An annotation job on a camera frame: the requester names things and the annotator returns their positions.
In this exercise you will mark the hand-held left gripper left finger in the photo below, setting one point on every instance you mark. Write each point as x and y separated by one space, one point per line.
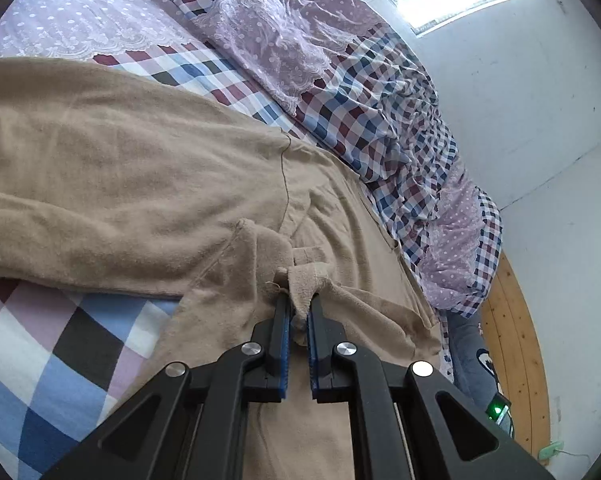
282 350

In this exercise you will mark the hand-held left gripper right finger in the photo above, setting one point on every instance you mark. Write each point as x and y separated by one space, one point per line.
313 355

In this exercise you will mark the tan fleece garment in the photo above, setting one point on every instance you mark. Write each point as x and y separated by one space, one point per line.
130 185

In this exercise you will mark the blue plush pillow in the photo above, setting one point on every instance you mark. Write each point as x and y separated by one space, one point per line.
473 360

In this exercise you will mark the charger with green light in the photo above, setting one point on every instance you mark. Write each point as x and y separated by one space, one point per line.
497 410

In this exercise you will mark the wooden headboard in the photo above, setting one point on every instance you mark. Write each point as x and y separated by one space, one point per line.
522 350

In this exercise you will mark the checkered bed sheet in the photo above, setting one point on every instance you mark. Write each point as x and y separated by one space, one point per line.
55 360

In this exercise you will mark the white power plug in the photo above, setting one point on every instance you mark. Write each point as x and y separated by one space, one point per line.
551 450

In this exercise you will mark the checkered quilt with lilac lace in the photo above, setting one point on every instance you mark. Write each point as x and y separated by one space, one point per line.
360 85

